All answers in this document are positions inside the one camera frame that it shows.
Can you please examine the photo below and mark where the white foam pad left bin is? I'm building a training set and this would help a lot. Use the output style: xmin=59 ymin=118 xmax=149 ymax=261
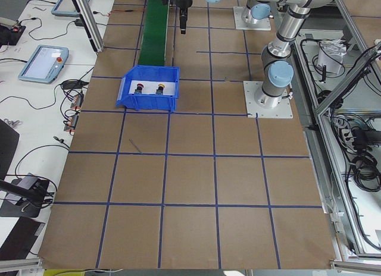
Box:
xmin=129 ymin=80 xmax=177 ymax=95

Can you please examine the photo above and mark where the near teach pendant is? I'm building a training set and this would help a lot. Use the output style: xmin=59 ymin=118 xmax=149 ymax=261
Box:
xmin=18 ymin=45 xmax=69 ymax=84

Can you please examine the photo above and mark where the red black conveyor cable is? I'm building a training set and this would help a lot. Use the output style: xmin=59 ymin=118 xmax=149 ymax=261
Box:
xmin=104 ymin=8 xmax=143 ymax=17

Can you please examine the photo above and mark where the black monitor stand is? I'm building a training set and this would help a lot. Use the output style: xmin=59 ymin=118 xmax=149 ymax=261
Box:
xmin=1 ymin=121 xmax=49 ymax=218

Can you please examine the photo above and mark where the yellow push button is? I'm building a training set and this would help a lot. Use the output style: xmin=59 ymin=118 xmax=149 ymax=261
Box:
xmin=156 ymin=84 xmax=165 ymax=95

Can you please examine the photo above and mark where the blue bin left side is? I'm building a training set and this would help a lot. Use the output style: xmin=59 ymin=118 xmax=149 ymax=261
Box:
xmin=116 ymin=65 xmax=180 ymax=112

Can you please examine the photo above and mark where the green conveyor belt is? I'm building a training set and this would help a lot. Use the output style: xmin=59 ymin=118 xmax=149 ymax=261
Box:
xmin=138 ymin=0 xmax=168 ymax=66

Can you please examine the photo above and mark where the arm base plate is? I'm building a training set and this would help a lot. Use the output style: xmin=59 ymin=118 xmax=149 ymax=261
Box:
xmin=243 ymin=81 xmax=293 ymax=119
xmin=233 ymin=4 xmax=271 ymax=31

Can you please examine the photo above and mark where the aluminium frame post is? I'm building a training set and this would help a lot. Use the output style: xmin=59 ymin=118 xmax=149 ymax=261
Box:
xmin=72 ymin=0 xmax=104 ymax=53

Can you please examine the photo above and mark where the teach pendant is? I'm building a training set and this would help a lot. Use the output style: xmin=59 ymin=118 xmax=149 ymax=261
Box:
xmin=18 ymin=45 xmax=69 ymax=84
xmin=51 ymin=0 xmax=79 ymax=17

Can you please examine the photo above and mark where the red push button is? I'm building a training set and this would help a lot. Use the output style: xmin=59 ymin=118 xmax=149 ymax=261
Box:
xmin=134 ymin=83 xmax=144 ymax=95

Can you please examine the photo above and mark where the white crumpled bag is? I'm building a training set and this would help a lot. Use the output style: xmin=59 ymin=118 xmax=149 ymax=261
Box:
xmin=317 ymin=39 xmax=346 ymax=74

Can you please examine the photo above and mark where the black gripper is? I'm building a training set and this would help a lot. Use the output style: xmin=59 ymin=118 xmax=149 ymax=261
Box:
xmin=162 ymin=0 xmax=193 ymax=35

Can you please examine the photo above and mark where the black power adapter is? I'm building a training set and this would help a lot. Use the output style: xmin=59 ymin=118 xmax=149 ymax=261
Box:
xmin=74 ymin=18 xmax=84 ymax=27

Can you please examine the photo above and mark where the far teach pendant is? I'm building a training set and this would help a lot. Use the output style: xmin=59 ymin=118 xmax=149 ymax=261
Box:
xmin=51 ymin=0 xmax=79 ymax=17

